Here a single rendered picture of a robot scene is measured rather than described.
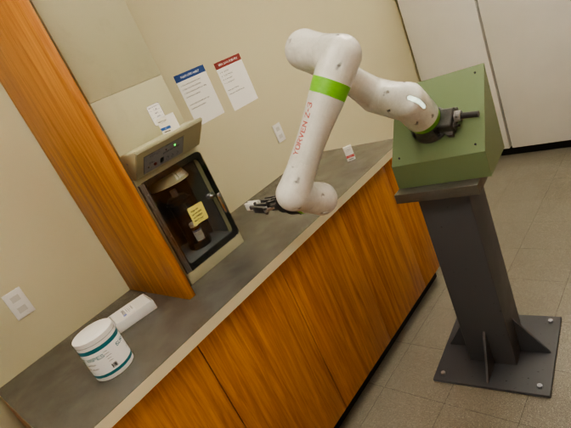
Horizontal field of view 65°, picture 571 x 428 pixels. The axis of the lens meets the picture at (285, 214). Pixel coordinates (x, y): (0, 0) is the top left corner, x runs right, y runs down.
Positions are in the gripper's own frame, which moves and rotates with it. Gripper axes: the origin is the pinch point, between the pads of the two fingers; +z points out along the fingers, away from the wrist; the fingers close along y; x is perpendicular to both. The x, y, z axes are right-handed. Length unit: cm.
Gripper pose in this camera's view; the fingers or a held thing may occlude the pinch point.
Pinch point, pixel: (252, 205)
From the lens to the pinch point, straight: 173.5
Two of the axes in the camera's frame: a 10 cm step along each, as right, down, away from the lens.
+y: -6.0, 5.0, -6.2
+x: 3.9, 8.7, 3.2
